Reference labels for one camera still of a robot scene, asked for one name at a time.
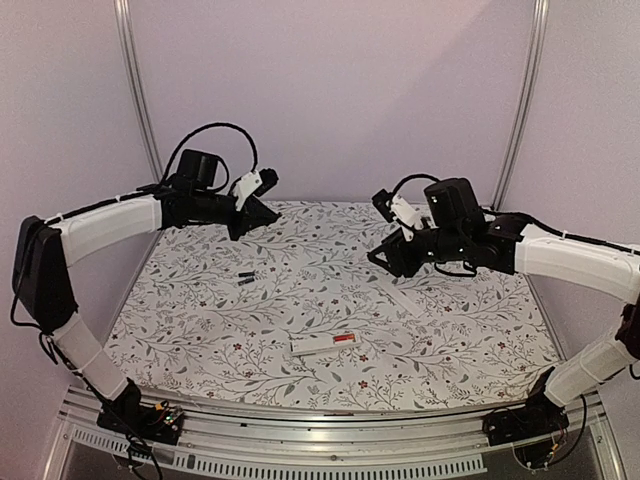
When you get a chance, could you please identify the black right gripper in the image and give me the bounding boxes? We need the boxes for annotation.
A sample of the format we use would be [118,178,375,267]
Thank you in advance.
[367,225,467,278]

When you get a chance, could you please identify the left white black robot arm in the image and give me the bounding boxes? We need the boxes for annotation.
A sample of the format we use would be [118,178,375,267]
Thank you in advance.
[12,150,279,434]

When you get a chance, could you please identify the red battery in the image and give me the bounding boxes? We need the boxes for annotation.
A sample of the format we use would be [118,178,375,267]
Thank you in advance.
[333,334,356,345]

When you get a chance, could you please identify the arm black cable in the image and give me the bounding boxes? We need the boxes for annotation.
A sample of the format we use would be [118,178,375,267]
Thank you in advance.
[392,173,444,201]
[162,123,259,184]

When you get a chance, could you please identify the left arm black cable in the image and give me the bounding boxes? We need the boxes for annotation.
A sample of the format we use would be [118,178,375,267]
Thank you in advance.
[162,123,259,184]

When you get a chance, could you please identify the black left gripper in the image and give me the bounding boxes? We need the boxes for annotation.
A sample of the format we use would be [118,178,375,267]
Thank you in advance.
[194,189,278,240]

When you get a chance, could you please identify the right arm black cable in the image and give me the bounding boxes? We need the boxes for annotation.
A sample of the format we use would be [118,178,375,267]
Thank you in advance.
[392,173,444,201]

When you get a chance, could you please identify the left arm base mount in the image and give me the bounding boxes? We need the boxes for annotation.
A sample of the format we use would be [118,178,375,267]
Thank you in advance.
[93,379,184,446]

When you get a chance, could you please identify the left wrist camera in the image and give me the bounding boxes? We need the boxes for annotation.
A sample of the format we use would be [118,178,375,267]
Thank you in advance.
[230,168,279,211]

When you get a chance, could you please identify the right aluminium frame post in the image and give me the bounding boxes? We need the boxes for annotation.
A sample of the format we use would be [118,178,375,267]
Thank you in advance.
[491,0,549,210]

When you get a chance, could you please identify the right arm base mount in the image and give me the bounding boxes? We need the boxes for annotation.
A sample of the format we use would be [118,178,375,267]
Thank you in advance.
[482,392,569,446]

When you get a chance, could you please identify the floral patterned table mat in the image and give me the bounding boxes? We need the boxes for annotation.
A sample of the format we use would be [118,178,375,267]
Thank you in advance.
[106,202,558,410]

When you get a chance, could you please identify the aluminium frame post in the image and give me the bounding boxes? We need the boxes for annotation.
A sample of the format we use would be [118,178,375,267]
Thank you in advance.
[491,0,549,210]
[113,0,164,183]

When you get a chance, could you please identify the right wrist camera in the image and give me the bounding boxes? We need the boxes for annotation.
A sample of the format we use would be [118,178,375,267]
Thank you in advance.
[372,189,424,242]

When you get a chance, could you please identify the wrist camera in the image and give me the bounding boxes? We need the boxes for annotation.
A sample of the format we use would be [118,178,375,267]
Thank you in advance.
[230,168,279,211]
[372,189,424,242]

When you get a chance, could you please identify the long white remote control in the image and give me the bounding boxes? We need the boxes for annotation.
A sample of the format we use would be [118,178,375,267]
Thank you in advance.
[290,332,361,357]

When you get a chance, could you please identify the left aluminium frame post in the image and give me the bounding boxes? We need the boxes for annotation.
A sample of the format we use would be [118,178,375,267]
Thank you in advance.
[113,0,164,183]

